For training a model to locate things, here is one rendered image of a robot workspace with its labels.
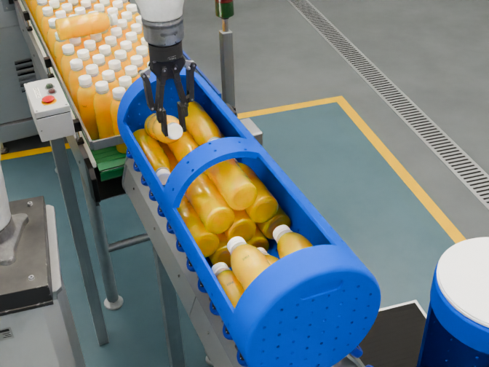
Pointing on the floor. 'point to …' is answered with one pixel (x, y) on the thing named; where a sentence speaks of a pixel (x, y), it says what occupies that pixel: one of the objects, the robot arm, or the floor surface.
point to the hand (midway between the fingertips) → (172, 119)
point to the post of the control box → (78, 237)
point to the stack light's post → (227, 67)
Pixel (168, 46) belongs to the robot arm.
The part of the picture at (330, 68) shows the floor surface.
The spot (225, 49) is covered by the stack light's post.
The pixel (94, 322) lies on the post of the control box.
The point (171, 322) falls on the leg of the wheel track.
